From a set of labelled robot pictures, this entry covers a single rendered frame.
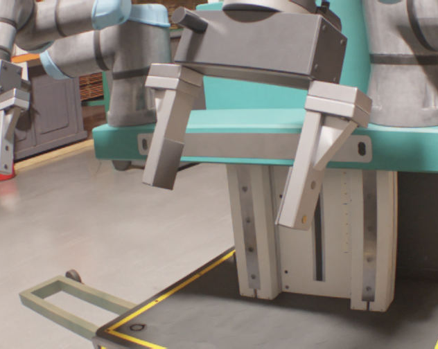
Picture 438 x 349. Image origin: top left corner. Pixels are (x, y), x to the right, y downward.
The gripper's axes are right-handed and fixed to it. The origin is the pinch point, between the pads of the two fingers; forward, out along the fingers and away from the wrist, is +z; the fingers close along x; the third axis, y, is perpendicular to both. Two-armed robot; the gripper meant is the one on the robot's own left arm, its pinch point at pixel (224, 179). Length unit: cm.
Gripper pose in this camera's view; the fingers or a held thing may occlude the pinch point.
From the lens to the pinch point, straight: 42.9
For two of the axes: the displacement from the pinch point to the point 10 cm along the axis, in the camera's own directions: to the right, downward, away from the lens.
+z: -2.5, 9.7, 0.0
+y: -5.9, -1.5, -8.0
